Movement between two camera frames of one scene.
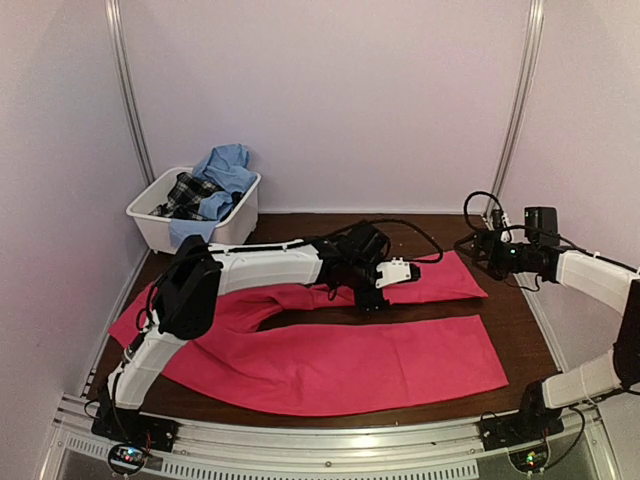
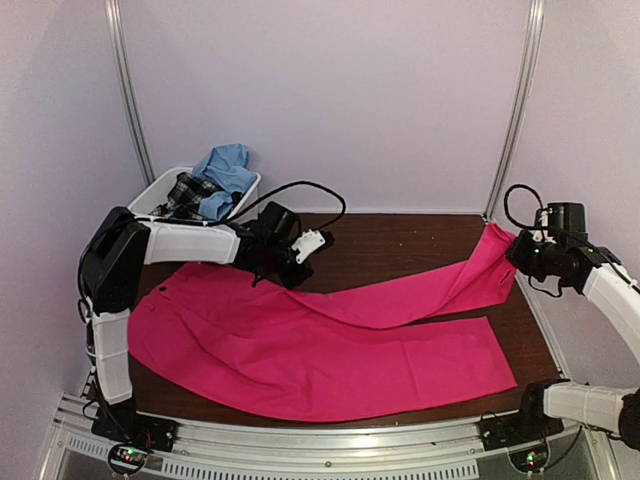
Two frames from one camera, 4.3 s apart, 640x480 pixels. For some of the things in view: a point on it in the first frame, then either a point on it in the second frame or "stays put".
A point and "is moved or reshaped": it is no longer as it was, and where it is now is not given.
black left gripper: (370, 304) → (290, 281)
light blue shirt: (227, 166) stays put
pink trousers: (234, 365) is moved or reshaped
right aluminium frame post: (521, 100) stays put
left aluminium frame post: (114, 22) stays put
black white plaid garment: (185, 196) stays put
